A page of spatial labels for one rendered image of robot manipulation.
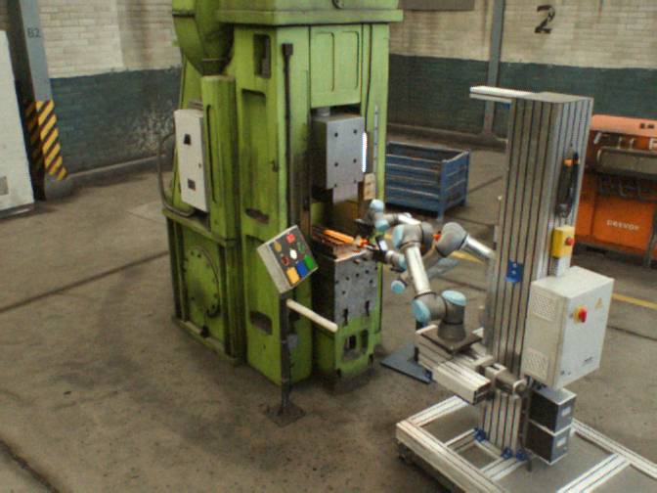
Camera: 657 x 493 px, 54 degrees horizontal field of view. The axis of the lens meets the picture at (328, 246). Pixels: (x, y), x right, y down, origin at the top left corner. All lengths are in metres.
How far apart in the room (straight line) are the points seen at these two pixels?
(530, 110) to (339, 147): 1.33
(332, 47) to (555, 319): 2.02
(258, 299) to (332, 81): 1.53
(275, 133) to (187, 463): 1.93
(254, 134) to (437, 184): 3.90
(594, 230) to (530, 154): 4.11
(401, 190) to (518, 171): 4.86
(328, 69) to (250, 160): 0.75
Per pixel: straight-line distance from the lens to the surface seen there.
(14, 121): 8.48
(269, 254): 3.51
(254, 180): 4.14
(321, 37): 3.91
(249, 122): 4.09
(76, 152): 9.63
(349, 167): 3.98
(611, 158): 6.70
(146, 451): 4.04
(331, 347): 4.31
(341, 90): 4.04
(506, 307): 3.27
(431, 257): 3.60
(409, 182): 7.76
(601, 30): 11.03
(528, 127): 3.00
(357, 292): 4.23
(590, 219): 7.05
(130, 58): 10.00
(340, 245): 4.08
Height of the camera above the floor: 2.43
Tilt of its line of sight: 21 degrees down
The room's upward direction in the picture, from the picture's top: straight up
